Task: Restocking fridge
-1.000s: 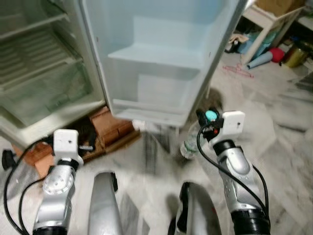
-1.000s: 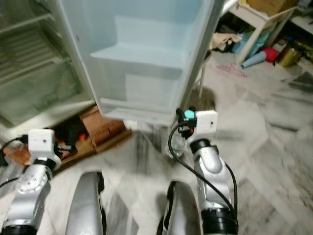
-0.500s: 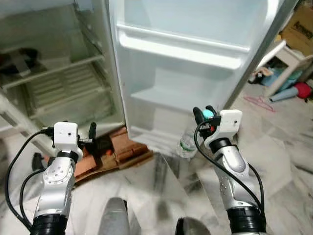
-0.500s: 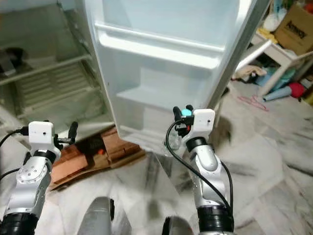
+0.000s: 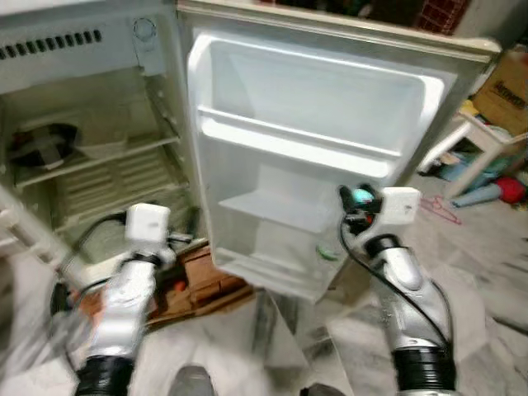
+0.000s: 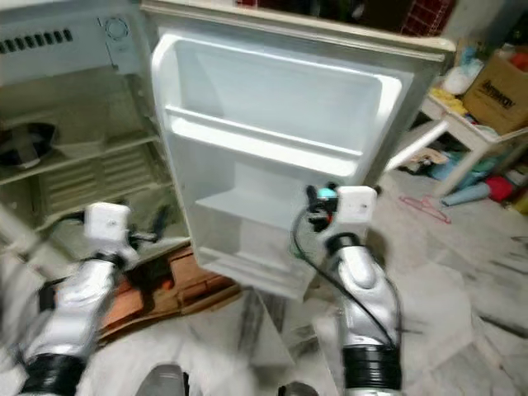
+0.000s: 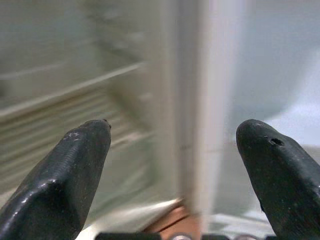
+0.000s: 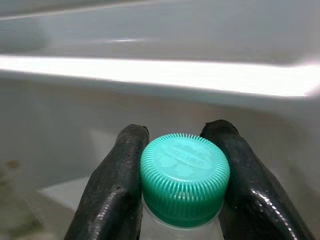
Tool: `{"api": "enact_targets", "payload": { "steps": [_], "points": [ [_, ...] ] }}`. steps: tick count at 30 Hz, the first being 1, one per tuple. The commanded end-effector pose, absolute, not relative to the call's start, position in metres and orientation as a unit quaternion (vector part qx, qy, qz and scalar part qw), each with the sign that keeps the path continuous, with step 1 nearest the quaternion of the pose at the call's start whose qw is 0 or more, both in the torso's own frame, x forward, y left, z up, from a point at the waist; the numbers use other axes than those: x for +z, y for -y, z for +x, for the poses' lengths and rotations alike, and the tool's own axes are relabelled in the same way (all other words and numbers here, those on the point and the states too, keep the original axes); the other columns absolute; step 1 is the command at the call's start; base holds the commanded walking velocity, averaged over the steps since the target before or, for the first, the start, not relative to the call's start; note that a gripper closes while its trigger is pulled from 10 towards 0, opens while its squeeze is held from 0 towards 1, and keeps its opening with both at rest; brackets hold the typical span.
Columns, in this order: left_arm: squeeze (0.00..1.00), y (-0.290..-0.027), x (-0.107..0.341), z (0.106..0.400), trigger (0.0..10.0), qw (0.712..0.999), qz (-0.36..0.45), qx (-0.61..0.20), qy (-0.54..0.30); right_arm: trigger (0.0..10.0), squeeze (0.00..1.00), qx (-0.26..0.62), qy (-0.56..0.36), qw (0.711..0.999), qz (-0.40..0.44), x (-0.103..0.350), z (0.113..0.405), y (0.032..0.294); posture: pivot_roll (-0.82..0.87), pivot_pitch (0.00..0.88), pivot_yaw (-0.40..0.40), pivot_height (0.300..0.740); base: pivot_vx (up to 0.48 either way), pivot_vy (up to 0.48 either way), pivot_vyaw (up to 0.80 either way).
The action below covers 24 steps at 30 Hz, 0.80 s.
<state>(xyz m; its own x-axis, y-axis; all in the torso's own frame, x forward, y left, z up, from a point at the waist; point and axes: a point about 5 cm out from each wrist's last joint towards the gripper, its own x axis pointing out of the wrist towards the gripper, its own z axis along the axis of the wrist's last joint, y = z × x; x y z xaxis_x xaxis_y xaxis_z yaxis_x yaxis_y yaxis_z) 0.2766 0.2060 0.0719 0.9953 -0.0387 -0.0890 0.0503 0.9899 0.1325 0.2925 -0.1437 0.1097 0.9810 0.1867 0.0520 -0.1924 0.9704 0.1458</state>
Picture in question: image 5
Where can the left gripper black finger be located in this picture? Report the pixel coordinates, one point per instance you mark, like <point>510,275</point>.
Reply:
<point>193,224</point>

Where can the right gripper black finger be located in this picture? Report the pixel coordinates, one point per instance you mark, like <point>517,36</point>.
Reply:
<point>346,198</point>

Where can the small teal item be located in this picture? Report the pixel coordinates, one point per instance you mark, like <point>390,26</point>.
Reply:
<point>362,196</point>

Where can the grey fridge door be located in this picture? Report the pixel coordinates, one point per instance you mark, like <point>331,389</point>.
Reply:
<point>313,99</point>

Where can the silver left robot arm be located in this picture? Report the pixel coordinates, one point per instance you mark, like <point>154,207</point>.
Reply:
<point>124,305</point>

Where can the white fridge shelf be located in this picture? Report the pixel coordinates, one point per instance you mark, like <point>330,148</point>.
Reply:
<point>124,153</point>

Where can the white ribbed crisper lid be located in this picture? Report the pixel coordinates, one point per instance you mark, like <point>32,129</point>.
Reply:
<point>124,188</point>

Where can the pink clothes hanger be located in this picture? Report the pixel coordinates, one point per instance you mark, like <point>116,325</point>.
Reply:
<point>450,218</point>

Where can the teal cloth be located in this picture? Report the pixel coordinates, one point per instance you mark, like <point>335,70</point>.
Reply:
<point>466,169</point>

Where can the light blue roll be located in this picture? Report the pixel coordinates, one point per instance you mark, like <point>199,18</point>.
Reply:
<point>478,196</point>

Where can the grey left robot leg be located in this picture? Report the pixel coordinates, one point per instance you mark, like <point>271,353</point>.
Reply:
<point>192,384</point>

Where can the grey robot leg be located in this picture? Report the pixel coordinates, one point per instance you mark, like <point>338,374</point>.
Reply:
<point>192,384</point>
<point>318,391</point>

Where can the white table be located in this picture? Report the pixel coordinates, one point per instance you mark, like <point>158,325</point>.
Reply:
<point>483,132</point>

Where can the red round object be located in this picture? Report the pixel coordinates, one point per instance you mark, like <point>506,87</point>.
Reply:
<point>512,190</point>

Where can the yellow cloth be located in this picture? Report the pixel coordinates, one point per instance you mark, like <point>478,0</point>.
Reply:
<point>470,109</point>

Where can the black bowl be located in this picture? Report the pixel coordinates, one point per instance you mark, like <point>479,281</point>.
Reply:
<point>41,148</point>

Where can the grey right robot leg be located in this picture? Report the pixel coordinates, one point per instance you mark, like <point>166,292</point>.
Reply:
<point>318,391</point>

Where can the brown cardboard box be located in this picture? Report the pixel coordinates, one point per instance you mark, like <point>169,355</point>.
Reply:
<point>507,95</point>

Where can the round thermostat dial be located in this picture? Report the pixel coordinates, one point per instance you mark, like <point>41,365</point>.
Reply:
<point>144,29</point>

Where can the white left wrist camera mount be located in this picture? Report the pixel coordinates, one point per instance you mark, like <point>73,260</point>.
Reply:
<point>148,223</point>

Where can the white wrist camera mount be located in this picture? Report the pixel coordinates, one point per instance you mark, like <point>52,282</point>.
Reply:
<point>400,206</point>
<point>148,223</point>

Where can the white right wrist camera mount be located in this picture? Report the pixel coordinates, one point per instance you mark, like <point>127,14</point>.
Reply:
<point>400,206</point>

